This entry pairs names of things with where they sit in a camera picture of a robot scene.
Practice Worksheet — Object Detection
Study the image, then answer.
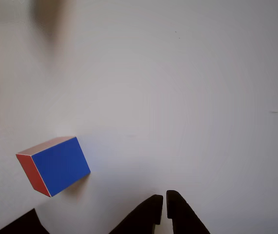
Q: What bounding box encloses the multicoloured wooden block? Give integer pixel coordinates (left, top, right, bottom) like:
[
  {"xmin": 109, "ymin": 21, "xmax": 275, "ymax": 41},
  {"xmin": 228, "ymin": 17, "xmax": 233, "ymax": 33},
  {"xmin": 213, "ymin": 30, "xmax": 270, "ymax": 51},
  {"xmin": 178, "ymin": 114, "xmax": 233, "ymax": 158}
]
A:
[{"xmin": 15, "ymin": 136, "xmax": 91, "ymax": 198}]

